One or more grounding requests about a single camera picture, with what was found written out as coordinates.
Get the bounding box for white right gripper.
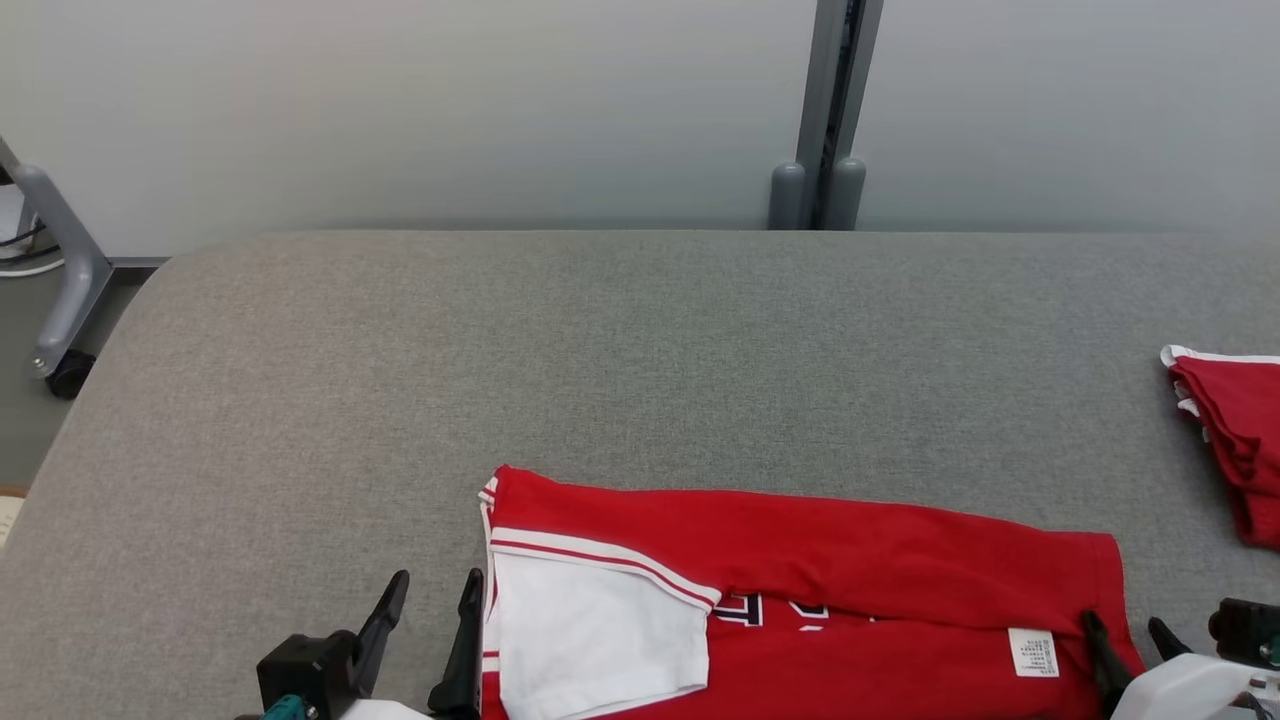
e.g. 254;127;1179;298
1080;610;1280;720

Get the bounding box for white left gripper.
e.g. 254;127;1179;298
340;568;487;720

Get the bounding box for red shorts white stripe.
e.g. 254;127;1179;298
1160;345;1280;552

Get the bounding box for red basketball jersey white sleeves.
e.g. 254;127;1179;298
478;465;1147;720

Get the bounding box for grey wheeled stand leg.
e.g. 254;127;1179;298
0;135;114;401

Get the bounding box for grey cylindrical post bumper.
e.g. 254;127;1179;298
828;156;867;231
768;162;807;231

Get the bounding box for grey metal wall post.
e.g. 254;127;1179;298
795;0;886;231

